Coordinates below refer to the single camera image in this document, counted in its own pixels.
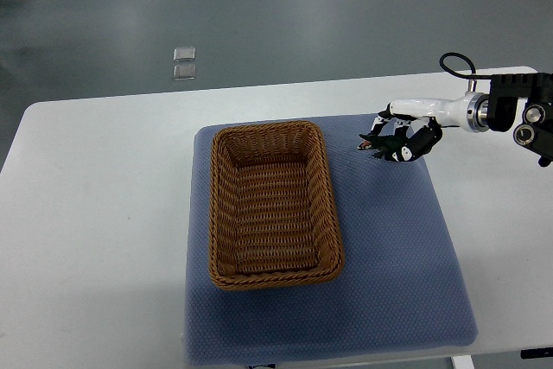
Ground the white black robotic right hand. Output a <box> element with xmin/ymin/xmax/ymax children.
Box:
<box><xmin>370</xmin><ymin>92</ymin><xmax>489</xmax><ymax>162</ymax></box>

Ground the dark green toy crocodile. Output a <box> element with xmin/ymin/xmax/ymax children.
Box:
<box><xmin>357</xmin><ymin>134</ymin><xmax>407</xmax><ymax>159</ymax></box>

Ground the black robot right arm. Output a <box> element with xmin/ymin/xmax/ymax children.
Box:
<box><xmin>439</xmin><ymin>52</ymin><xmax>552</xmax><ymax>168</ymax></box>

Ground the brown wicker basket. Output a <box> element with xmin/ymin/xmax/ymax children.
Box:
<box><xmin>208</xmin><ymin>120</ymin><xmax>345</xmax><ymax>291</ymax></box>

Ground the blue quilted mat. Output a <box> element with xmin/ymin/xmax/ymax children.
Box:
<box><xmin>184</xmin><ymin>114</ymin><xmax>478</xmax><ymax>366</ymax></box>

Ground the lower metal floor plate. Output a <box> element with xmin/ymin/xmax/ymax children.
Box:
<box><xmin>173</xmin><ymin>64</ymin><xmax>196</xmax><ymax>80</ymax></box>

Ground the metal floor plate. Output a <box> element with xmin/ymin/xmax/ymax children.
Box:
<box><xmin>173</xmin><ymin>47</ymin><xmax>196</xmax><ymax>62</ymax></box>
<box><xmin>173</xmin><ymin>64</ymin><xmax>196</xmax><ymax>80</ymax></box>

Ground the upper metal floor plate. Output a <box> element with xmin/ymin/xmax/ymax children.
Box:
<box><xmin>173</xmin><ymin>47</ymin><xmax>196</xmax><ymax>62</ymax></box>

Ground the black table control panel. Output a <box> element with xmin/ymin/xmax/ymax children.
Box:
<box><xmin>520</xmin><ymin>347</ymin><xmax>553</xmax><ymax>359</ymax></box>

